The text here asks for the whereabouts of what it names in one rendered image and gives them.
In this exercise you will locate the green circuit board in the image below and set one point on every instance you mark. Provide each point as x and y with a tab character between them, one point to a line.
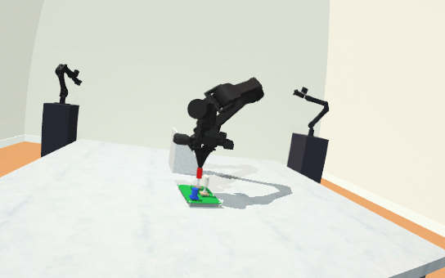
199	194

